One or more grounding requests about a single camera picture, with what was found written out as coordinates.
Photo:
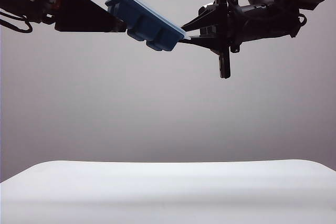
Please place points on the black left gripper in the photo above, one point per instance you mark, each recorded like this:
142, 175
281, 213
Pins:
44, 1

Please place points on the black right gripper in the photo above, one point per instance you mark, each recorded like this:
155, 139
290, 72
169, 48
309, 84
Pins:
262, 22

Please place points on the clear plastic tray lid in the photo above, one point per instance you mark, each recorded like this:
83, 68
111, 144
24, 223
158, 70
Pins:
185, 36

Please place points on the blue ice cube tray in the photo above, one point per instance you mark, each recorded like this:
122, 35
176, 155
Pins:
147, 28

